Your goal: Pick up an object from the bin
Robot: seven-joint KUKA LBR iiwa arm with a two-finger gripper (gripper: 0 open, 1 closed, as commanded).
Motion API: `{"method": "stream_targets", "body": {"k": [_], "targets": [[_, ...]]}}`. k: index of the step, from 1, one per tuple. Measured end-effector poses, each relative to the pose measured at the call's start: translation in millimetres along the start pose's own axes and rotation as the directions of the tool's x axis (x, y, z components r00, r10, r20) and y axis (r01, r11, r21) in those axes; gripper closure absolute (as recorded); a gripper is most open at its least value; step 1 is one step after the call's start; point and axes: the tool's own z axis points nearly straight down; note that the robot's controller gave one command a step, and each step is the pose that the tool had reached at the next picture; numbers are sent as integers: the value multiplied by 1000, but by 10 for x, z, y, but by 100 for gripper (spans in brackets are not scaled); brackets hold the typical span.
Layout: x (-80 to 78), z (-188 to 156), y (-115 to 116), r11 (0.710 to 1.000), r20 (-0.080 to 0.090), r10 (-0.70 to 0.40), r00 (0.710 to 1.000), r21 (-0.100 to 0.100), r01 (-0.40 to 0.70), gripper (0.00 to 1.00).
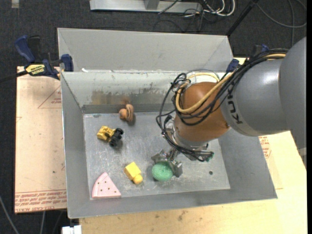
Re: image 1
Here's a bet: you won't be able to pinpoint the brown cardboard board, red print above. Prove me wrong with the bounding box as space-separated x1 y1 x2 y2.
14 65 285 215

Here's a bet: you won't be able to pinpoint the pink toy watermelon slice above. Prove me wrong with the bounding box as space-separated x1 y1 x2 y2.
91 171 122 200

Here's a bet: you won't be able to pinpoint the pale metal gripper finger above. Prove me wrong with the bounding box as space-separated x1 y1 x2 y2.
170 160 183 178
151 152 169 163

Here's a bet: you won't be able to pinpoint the yellow toy block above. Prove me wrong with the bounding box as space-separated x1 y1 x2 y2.
123 161 144 185

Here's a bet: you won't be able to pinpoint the round green sponge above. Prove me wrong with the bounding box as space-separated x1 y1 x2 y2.
151 161 175 182

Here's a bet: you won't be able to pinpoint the yellow toy truck, black wheels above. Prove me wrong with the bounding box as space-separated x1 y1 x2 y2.
97 125 124 147

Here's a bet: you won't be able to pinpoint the grey metal bin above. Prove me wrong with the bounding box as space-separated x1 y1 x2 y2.
57 28 278 219

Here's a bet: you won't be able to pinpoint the orange-brown striped toy animal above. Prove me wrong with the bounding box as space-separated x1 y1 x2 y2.
118 103 136 126

